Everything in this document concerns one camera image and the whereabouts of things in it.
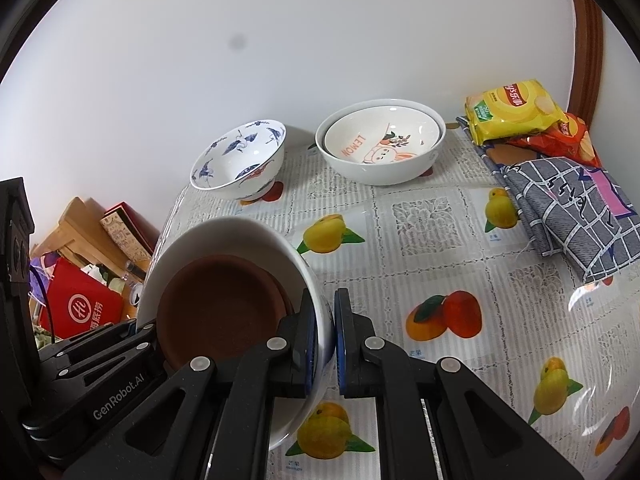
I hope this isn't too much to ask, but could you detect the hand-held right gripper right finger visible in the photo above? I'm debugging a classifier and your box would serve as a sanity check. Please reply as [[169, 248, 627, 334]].
[[334, 287, 583, 480]]

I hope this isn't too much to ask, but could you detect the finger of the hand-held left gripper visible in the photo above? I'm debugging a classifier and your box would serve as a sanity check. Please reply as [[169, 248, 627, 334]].
[[38, 321, 167, 394]]

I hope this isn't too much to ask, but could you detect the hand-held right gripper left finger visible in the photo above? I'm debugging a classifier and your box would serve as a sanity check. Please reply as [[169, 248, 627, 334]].
[[65, 291, 322, 480]]

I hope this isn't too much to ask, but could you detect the small brown bowl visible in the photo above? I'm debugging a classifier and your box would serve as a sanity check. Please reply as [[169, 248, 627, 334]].
[[156, 255, 291, 376], [265, 269, 297, 322]]

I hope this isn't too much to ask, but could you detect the plain white bowl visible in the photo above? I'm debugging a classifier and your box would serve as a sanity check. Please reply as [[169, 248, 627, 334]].
[[136, 216, 336, 453]]

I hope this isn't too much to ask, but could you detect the red paper bag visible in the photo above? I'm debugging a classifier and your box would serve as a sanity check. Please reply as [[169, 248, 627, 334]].
[[39, 257, 125, 341]]

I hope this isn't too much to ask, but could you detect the purple patterned bag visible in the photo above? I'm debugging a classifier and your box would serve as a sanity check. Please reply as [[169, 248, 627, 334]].
[[29, 252, 63, 307]]

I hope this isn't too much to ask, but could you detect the fruit print tablecloth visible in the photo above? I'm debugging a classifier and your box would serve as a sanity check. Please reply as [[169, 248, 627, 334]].
[[150, 145, 640, 480]]

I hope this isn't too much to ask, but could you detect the patterned flat box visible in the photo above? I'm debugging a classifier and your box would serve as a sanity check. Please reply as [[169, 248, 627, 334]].
[[100, 202, 161, 258]]

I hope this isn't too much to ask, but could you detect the wooden side table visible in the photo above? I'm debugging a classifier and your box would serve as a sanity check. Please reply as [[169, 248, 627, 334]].
[[30, 196, 161, 281]]

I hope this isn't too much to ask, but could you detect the blue patterned white bowl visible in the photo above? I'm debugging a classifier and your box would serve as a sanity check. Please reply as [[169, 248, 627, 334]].
[[189, 119, 287, 203]]

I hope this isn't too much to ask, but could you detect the large white bowl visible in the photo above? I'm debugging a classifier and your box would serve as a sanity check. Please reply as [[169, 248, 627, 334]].
[[315, 99, 447, 186]]

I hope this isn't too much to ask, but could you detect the white bowl with orange print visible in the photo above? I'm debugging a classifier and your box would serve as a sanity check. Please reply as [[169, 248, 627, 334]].
[[322, 107, 442, 166]]

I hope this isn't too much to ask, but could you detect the grey checked cloth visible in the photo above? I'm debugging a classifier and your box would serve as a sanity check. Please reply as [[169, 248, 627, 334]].
[[456, 116, 640, 285]]

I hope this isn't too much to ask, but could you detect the yellow chips bag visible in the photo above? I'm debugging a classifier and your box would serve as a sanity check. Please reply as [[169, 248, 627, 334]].
[[464, 79, 571, 147]]

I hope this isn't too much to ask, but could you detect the red chips bag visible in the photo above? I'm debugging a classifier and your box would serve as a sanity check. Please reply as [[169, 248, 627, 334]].
[[505, 112, 603, 168]]

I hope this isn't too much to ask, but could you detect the brown wooden door frame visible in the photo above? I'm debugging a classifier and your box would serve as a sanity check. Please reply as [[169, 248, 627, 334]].
[[567, 0, 606, 121]]

